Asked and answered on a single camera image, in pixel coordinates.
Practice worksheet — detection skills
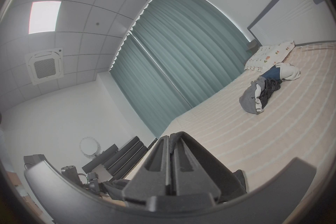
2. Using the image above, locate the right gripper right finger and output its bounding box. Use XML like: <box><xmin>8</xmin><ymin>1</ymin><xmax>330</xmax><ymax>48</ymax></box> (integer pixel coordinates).
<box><xmin>172</xmin><ymin>131</ymin><xmax>237</xmax><ymax>203</ymax></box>

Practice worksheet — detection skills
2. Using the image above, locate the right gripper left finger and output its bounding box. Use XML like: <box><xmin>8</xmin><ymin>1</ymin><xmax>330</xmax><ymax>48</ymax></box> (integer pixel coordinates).
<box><xmin>123</xmin><ymin>136</ymin><xmax>173</xmax><ymax>205</ymax></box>

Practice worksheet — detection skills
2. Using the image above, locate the black garment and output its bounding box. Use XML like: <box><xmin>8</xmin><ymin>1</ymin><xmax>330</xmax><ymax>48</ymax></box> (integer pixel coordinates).
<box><xmin>101</xmin><ymin>132</ymin><xmax>249</xmax><ymax>204</ymax></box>

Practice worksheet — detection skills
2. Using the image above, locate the bed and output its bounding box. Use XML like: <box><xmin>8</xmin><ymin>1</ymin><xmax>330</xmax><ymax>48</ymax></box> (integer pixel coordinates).
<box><xmin>123</xmin><ymin>0</ymin><xmax>336</xmax><ymax>196</ymax></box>

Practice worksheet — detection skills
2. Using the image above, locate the pile of clothes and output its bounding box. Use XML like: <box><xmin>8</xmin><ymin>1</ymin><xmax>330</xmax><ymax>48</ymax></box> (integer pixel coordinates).
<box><xmin>239</xmin><ymin>62</ymin><xmax>301</xmax><ymax>115</ymax></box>

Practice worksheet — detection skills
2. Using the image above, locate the white round mirror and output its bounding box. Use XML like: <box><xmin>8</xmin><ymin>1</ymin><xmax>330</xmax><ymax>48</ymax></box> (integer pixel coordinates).
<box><xmin>80</xmin><ymin>137</ymin><xmax>101</xmax><ymax>158</ymax></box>

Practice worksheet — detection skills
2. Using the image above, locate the blue-green curtain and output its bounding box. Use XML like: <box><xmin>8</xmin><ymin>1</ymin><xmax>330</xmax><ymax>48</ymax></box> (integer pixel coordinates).
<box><xmin>109</xmin><ymin>33</ymin><xmax>194</xmax><ymax>139</ymax></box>
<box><xmin>128</xmin><ymin>0</ymin><xmax>253</xmax><ymax>109</ymax></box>

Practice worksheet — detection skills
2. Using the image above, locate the white printed pillow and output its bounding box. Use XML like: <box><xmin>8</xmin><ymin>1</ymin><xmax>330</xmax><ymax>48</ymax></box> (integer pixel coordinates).
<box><xmin>244</xmin><ymin>40</ymin><xmax>295</xmax><ymax>72</ymax></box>

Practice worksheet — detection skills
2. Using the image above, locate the brown bedside table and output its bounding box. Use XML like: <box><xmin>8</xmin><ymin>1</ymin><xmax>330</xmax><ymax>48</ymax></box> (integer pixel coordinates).
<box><xmin>246</xmin><ymin>39</ymin><xmax>260</xmax><ymax>54</ymax></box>

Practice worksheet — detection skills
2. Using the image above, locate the ceiling air conditioner vent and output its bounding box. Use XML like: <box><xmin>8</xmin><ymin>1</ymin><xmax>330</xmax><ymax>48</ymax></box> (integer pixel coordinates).
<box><xmin>25</xmin><ymin>47</ymin><xmax>65</xmax><ymax>86</ymax></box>

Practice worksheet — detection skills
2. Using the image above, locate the ceiling light panel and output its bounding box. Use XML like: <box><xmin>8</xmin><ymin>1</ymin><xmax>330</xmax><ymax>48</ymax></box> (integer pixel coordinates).
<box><xmin>28</xmin><ymin>1</ymin><xmax>62</xmax><ymax>34</ymax></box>

